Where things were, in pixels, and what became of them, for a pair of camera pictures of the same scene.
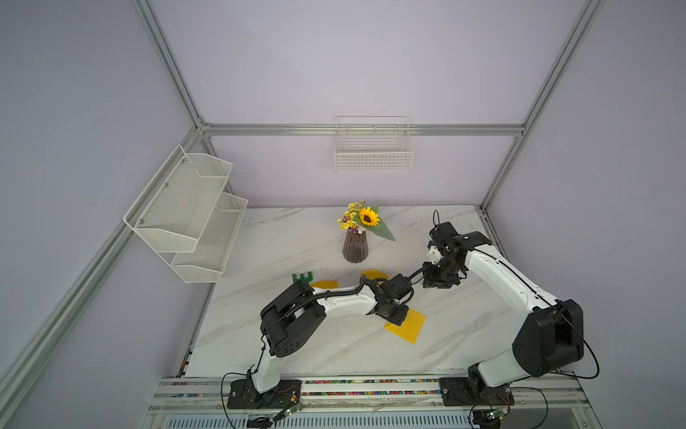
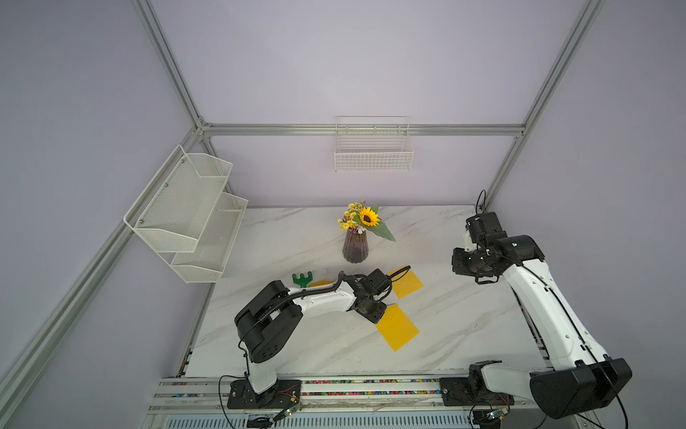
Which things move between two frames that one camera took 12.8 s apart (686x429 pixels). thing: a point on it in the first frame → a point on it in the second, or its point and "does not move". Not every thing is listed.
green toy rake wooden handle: (309, 277) does not move
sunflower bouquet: (358, 217) does not move
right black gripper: (430, 281) → (458, 266)
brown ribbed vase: (355, 247) does not move
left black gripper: (398, 318) → (375, 316)
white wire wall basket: (373, 143) does not move
